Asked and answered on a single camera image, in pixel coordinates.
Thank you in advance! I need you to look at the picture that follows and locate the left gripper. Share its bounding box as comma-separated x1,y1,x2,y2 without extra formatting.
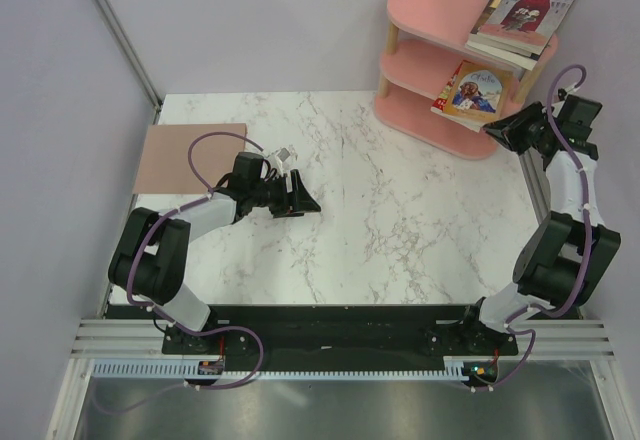
250,170,320,218

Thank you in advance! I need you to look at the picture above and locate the tan Othello book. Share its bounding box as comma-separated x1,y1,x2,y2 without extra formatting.
437,60,514,132

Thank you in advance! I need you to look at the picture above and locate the red Treehouse book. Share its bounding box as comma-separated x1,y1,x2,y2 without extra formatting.
430,61,480,132

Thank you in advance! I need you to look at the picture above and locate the pink Shakespeare story book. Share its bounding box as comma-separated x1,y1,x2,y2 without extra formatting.
478,0,574,54

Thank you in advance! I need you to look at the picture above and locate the brown Edward Tulane book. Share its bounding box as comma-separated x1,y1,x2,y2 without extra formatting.
467,0,544,58

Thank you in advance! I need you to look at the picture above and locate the brown cardboard file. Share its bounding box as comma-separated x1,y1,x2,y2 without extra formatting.
133,123,247,195

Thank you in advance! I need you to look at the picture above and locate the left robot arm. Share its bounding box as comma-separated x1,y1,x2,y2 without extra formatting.
108,152,321,353

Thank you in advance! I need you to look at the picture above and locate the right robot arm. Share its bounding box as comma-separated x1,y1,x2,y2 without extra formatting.
457,94,621,354

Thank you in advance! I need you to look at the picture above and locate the pink three-tier shelf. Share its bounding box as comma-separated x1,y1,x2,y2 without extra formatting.
375,0,558,160

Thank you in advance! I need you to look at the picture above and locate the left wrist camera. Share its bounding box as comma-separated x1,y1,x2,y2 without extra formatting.
266,147,292,176

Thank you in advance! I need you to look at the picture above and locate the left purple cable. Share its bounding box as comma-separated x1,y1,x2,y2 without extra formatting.
89,131,266,415

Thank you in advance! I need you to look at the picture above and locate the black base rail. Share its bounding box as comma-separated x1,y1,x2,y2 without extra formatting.
102,302,521,361

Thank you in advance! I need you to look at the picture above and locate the white slotted cable duct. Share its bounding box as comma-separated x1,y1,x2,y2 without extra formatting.
91,358,497,381

